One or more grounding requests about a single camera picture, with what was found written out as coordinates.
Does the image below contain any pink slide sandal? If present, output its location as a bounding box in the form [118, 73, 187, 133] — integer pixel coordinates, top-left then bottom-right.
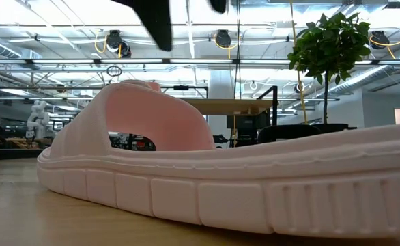
[36, 79, 400, 239]

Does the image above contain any wooden shelf with black legs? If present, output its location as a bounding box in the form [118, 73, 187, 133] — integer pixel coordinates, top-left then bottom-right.
[160, 85, 278, 128]

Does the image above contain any long ceiling light strip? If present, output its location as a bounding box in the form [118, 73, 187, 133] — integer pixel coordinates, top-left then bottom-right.
[0, 58, 400, 66]

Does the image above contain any green leafy potted plant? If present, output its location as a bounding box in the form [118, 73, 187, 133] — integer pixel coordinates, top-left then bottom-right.
[287, 12, 372, 126]

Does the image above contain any white robot figure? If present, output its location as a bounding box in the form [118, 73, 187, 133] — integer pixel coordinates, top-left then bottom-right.
[27, 100, 51, 140]

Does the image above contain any dark background workbench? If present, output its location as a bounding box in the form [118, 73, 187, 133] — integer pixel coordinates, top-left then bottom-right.
[0, 135, 53, 161]

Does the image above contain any black ceiling cable reel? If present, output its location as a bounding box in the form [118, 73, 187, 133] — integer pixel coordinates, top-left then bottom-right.
[369, 29, 392, 51]
[212, 29, 233, 49]
[104, 29, 132, 59]

